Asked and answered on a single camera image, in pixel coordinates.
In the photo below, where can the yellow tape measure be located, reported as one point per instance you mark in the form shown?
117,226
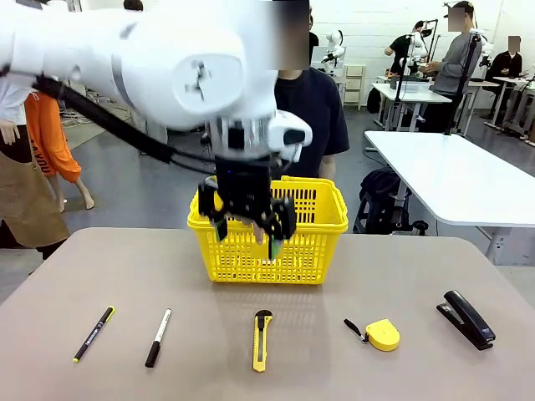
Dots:
382,334

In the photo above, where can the person's left forearm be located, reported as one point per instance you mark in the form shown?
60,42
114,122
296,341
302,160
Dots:
328,167

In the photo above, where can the person in navy t-shirt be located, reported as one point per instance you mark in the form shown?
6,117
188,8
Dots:
309,108

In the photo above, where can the large white table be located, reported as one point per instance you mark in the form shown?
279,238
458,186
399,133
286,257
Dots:
451,175

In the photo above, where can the white marker black cap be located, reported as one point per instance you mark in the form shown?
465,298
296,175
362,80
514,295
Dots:
158,338

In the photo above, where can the mannequin with orange pants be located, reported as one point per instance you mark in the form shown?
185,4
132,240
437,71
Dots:
50,138

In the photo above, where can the white background desk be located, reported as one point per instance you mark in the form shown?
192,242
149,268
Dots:
411,95

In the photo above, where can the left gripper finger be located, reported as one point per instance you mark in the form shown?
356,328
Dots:
284,221
211,204

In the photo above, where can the yellow plastic shopping basket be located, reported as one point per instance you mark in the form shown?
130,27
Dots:
251,269

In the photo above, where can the person's right hand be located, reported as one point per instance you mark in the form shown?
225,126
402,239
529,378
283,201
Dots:
259,235

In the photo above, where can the white drawer cart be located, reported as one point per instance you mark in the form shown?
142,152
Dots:
354,85

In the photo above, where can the yellow utility knife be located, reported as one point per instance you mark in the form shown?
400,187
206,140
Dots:
261,342

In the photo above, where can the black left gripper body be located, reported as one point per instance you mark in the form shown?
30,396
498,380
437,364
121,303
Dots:
244,184

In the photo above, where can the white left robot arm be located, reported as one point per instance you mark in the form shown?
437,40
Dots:
125,50

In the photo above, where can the black pen yellow cap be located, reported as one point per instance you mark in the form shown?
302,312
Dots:
94,334

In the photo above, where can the thick black stand pole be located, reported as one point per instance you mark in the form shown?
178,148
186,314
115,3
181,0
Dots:
462,83

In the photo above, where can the mannequin with brown apron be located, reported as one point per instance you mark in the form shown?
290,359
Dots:
21,196

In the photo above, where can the black stapler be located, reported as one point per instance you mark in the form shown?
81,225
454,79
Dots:
468,319

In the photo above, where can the background person in black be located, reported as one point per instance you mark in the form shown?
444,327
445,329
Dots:
401,44

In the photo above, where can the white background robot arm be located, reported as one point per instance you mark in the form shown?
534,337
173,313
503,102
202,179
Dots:
334,48

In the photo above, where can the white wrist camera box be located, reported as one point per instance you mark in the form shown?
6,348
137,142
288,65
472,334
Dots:
288,129

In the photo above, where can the white robot on stand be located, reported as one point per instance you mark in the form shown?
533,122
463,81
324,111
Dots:
418,48

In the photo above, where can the thin black stand pole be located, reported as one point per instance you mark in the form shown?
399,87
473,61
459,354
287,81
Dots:
400,79

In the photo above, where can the seated background person black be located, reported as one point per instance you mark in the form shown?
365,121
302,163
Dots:
507,62

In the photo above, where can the black backpack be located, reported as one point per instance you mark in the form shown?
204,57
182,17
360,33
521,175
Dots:
380,192

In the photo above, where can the background person grey sweater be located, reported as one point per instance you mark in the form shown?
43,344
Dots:
453,62

